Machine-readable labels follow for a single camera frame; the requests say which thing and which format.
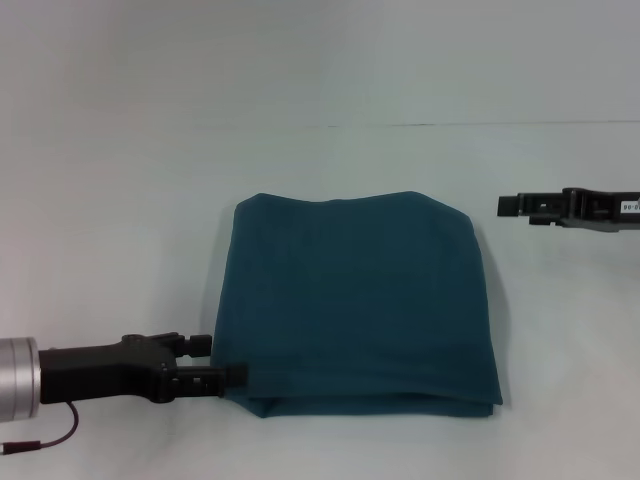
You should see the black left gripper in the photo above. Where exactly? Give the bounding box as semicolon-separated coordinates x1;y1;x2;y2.
37;331;250;406

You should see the thin black cable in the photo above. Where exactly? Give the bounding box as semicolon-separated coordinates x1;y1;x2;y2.
0;401;82;454

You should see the teal blue t-shirt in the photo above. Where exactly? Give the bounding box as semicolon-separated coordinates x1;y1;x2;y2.
209;189;505;420

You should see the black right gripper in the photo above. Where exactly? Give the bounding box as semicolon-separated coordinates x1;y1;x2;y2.
497;186;640;234

